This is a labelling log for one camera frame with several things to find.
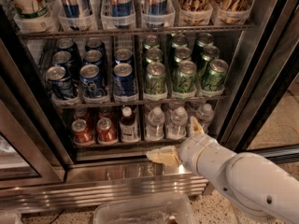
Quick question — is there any green soda can front right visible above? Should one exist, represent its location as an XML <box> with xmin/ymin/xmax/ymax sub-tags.
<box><xmin>201</xmin><ymin>59</ymin><xmax>228</xmax><ymax>91</ymax></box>

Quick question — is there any green soda can back right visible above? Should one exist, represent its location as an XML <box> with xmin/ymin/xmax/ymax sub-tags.
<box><xmin>193</xmin><ymin>33</ymin><xmax>214</xmax><ymax>54</ymax></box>

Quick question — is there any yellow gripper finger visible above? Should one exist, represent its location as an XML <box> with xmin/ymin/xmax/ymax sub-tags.
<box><xmin>146</xmin><ymin>146</ymin><xmax>181</xmax><ymax>167</ymax></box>
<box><xmin>189</xmin><ymin>116</ymin><xmax>204</xmax><ymax>136</ymax></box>

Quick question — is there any green soda can front left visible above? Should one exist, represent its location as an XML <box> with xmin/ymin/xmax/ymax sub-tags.
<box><xmin>145</xmin><ymin>62</ymin><xmax>166</xmax><ymax>95</ymax></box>

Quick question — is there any blue soda can middle centre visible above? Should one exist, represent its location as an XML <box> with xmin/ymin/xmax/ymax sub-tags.
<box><xmin>83</xmin><ymin>49</ymin><xmax>105</xmax><ymax>66</ymax></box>

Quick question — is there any orange soda can back left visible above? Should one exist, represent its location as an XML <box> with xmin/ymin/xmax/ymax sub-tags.
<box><xmin>74</xmin><ymin>107</ymin><xmax>90</xmax><ymax>121</ymax></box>

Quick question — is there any stainless steel fridge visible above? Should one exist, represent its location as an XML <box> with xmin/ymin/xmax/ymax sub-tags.
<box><xmin>0</xmin><ymin>0</ymin><xmax>299</xmax><ymax>213</ymax></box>

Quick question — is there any blue silver energy drink left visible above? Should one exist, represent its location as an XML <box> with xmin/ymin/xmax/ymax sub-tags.
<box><xmin>61</xmin><ymin>0</ymin><xmax>93</xmax><ymax>18</ymax></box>

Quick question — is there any brown tea bottle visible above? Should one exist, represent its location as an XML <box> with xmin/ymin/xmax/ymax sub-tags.
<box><xmin>120</xmin><ymin>106</ymin><xmax>139</xmax><ymax>143</ymax></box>

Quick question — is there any green soda can middle left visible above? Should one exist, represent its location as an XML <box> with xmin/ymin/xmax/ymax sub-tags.
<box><xmin>145</xmin><ymin>48</ymin><xmax>164</xmax><ymax>63</ymax></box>

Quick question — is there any clear water bottle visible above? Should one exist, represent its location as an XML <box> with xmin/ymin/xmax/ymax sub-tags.
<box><xmin>146</xmin><ymin>106</ymin><xmax>165</xmax><ymax>141</ymax></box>
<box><xmin>166</xmin><ymin>106</ymin><xmax>188</xmax><ymax>140</ymax></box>
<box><xmin>193</xmin><ymin>104</ymin><xmax>214</xmax><ymax>133</ymax></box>

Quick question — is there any blue soda can back centre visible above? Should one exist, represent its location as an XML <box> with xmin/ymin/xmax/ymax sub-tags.
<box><xmin>85</xmin><ymin>38</ymin><xmax>106</xmax><ymax>54</ymax></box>

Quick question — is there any green soda can middle centre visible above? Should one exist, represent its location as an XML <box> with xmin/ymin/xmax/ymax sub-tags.
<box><xmin>174</xmin><ymin>47</ymin><xmax>192</xmax><ymax>63</ymax></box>

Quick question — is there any blue soda can middle left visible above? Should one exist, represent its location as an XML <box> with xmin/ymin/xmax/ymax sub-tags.
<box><xmin>52</xmin><ymin>50</ymin><xmax>78</xmax><ymax>77</ymax></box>

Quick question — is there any blue soda can front right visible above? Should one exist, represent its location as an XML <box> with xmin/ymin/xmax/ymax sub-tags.
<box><xmin>113</xmin><ymin>63</ymin><xmax>137</xmax><ymax>97</ymax></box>

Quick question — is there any orange soda can front left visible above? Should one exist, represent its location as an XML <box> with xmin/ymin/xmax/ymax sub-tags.
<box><xmin>71</xmin><ymin>119</ymin><xmax>94</xmax><ymax>147</ymax></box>

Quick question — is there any blue soda can front left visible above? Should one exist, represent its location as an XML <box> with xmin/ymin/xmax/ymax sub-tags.
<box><xmin>46</xmin><ymin>66</ymin><xmax>78</xmax><ymax>100</ymax></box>

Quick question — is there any blue soda can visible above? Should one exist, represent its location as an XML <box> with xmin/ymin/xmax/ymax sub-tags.
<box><xmin>52</xmin><ymin>50</ymin><xmax>78</xmax><ymax>77</ymax></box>
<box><xmin>56</xmin><ymin>38</ymin><xmax>80</xmax><ymax>60</ymax></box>
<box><xmin>114</xmin><ymin>49</ymin><xmax>134</xmax><ymax>65</ymax></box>
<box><xmin>85</xmin><ymin>38</ymin><xmax>106</xmax><ymax>54</ymax></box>
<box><xmin>83</xmin><ymin>49</ymin><xmax>105</xmax><ymax>66</ymax></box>
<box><xmin>46</xmin><ymin>66</ymin><xmax>78</xmax><ymax>100</ymax></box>
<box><xmin>113</xmin><ymin>63</ymin><xmax>137</xmax><ymax>97</ymax></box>
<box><xmin>79</xmin><ymin>64</ymin><xmax>107</xmax><ymax>98</ymax></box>

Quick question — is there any green soda can back centre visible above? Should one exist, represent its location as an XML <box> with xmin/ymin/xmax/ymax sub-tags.
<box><xmin>170</xmin><ymin>34</ymin><xmax>188</xmax><ymax>49</ymax></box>

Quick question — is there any blue soda can back left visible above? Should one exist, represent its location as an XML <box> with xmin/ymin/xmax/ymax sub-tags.
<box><xmin>56</xmin><ymin>38</ymin><xmax>80</xmax><ymax>60</ymax></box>

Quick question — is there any green soda can middle right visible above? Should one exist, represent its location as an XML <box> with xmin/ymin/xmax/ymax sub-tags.
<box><xmin>197</xmin><ymin>45</ymin><xmax>220</xmax><ymax>77</ymax></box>

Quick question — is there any clear plastic bin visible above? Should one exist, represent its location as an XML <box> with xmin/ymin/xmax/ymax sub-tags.
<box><xmin>93</xmin><ymin>193</ymin><xmax>195</xmax><ymax>224</ymax></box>

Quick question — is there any green soda can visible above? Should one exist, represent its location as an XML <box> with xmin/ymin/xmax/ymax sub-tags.
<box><xmin>145</xmin><ymin>62</ymin><xmax>166</xmax><ymax>95</ymax></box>
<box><xmin>170</xmin><ymin>34</ymin><xmax>188</xmax><ymax>49</ymax></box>
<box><xmin>193</xmin><ymin>33</ymin><xmax>214</xmax><ymax>54</ymax></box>
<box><xmin>201</xmin><ymin>59</ymin><xmax>228</xmax><ymax>91</ymax></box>
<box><xmin>174</xmin><ymin>47</ymin><xmax>192</xmax><ymax>63</ymax></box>
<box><xmin>142</xmin><ymin>35</ymin><xmax>161</xmax><ymax>50</ymax></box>
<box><xmin>145</xmin><ymin>48</ymin><xmax>164</xmax><ymax>63</ymax></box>
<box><xmin>197</xmin><ymin>45</ymin><xmax>220</xmax><ymax>77</ymax></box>
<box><xmin>173</xmin><ymin>61</ymin><xmax>196</xmax><ymax>93</ymax></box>

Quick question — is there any green soda can front middle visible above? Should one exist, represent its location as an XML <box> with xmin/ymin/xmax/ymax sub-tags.
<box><xmin>173</xmin><ymin>61</ymin><xmax>196</xmax><ymax>93</ymax></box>

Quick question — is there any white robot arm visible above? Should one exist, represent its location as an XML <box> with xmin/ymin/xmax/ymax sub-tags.
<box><xmin>146</xmin><ymin>120</ymin><xmax>299</xmax><ymax>224</ymax></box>

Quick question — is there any blue soda can front middle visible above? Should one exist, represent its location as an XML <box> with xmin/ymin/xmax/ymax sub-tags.
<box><xmin>79</xmin><ymin>64</ymin><xmax>107</xmax><ymax>98</ymax></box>

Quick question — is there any orange soda can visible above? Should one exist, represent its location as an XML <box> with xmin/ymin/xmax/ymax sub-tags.
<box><xmin>74</xmin><ymin>107</ymin><xmax>90</xmax><ymax>121</ymax></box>
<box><xmin>98</xmin><ymin>106</ymin><xmax>113</xmax><ymax>119</ymax></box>
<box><xmin>96</xmin><ymin>118</ymin><xmax>118</xmax><ymax>145</ymax></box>
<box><xmin>71</xmin><ymin>119</ymin><xmax>94</xmax><ymax>147</ymax></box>

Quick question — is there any blue soda can middle right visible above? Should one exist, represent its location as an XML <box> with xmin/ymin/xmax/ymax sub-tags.
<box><xmin>114</xmin><ymin>49</ymin><xmax>134</xmax><ymax>65</ymax></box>

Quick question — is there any green soda can back left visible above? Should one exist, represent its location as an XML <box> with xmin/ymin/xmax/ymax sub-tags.
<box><xmin>142</xmin><ymin>35</ymin><xmax>161</xmax><ymax>50</ymax></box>

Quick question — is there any orange soda can back right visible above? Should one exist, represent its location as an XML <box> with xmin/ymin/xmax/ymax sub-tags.
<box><xmin>98</xmin><ymin>106</ymin><xmax>113</xmax><ymax>119</ymax></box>

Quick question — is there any orange soda can front right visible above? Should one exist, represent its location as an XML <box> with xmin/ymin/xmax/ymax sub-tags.
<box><xmin>96</xmin><ymin>118</ymin><xmax>118</xmax><ymax>145</ymax></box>

